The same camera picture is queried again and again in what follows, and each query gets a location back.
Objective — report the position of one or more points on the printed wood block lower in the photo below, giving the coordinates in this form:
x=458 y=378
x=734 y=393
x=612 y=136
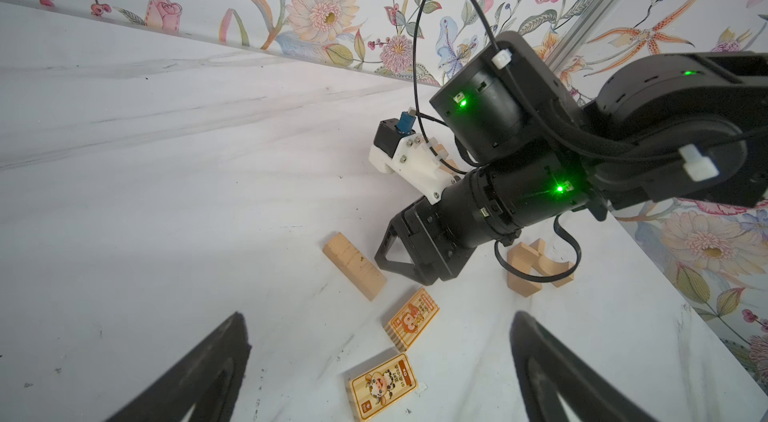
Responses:
x=381 y=386

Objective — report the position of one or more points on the wood arch block right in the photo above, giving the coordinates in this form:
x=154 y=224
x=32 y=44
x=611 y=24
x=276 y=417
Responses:
x=545 y=266

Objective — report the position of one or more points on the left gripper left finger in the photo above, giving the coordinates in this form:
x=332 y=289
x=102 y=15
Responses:
x=203 y=385

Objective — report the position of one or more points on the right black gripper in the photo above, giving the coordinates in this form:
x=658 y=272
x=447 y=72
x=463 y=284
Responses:
x=439 y=239

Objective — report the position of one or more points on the printed wood block upper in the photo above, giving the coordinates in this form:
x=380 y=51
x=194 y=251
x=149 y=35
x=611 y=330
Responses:
x=411 y=319

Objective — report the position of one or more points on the long wood block diagonal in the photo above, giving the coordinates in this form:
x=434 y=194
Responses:
x=364 y=274

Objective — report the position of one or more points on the printed wood block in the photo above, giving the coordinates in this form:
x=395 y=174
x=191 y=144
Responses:
x=411 y=319
x=381 y=386

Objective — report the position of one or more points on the wood arch block left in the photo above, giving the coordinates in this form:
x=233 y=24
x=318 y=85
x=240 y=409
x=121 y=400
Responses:
x=522 y=257

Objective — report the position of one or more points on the wood arch block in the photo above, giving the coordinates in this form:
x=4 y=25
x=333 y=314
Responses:
x=522 y=257
x=545 y=266

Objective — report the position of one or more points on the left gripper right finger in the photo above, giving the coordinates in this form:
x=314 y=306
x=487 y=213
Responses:
x=551 y=377

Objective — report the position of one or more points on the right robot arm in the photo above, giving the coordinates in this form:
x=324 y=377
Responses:
x=688 y=125

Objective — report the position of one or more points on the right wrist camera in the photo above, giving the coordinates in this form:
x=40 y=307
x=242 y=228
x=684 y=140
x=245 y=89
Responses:
x=398 y=148

